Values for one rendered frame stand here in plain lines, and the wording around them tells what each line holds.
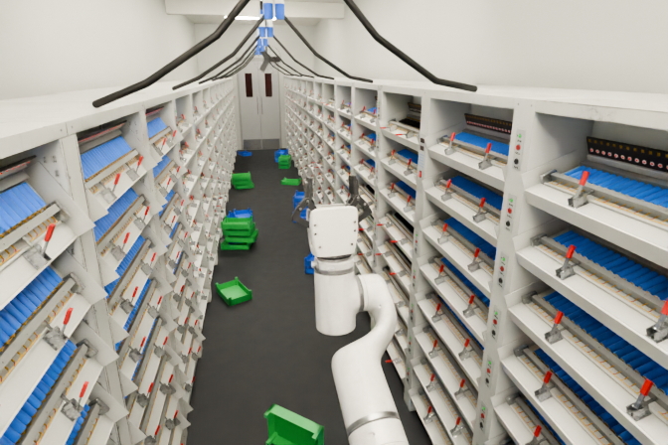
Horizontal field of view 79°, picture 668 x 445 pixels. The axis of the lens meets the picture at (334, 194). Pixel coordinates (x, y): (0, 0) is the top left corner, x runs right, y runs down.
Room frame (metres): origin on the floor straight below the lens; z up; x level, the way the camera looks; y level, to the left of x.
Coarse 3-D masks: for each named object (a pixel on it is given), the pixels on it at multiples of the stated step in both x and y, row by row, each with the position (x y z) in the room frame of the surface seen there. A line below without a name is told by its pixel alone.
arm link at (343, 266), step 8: (352, 256) 0.77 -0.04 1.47; (312, 264) 0.76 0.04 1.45; (320, 264) 0.74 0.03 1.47; (328, 264) 0.73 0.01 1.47; (336, 264) 0.73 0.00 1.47; (344, 264) 0.73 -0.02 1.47; (352, 264) 0.75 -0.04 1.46; (320, 272) 0.73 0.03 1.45; (328, 272) 0.73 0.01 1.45; (336, 272) 0.73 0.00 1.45; (344, 272) 0.73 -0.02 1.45
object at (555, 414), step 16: (528, 336) 1.17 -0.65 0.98; (512, 352) 1.16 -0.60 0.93; (512, 368) 1.11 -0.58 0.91; (528, 384) 1.03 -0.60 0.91; (544, 416) 0.95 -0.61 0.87; (560, 416) 0.91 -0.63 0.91; (576, 416) 0.90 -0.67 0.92; (560, 432) 0.88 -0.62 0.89; (576, 432) 0.85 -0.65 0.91; (592, 432) 0.84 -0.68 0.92
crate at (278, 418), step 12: (276, 408) 1.66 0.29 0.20; (276, 420) 1.68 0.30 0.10; (288, 420) 1.58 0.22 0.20; (300, 420) 1.58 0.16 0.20; (276, 432) 1.68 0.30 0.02; (288, 432) 1.64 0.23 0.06; (300, 432) 1.61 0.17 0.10; (312, 432) 1.51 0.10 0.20; (276, 444) 1.62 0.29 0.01; (288, 444) 1.62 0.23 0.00; (300, 444) 1.61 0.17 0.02; (312, 444) 1.58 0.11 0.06
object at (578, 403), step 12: (552, 372) 1.03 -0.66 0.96; (564, 384) 0.98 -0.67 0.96; (576, 396) 0.93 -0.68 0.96; (588, 408) 0.89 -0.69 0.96; (588, 420) 0.87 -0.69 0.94; (600, 420) 0.85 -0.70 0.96; (600, 432) 0.83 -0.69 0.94; (612, 432) 0.81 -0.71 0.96; (612, 444) 0.79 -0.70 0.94; (624, 444) 0.78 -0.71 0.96
